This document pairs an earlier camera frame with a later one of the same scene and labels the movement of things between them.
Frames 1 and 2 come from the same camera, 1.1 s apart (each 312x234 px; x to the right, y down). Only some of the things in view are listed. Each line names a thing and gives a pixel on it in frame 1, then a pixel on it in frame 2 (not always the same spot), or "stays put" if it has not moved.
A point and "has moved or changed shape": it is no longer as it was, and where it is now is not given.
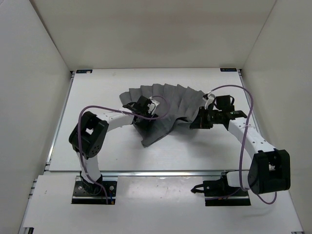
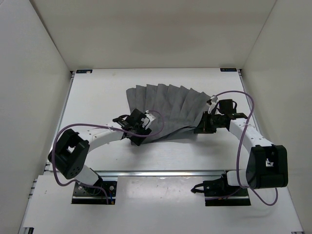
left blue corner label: (88, 71) stays put
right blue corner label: (228, 69) stays put
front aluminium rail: (163, 173) stays put
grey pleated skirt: (179, 104) has moved or changed shape
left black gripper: (146, 124) -> (137, 140)
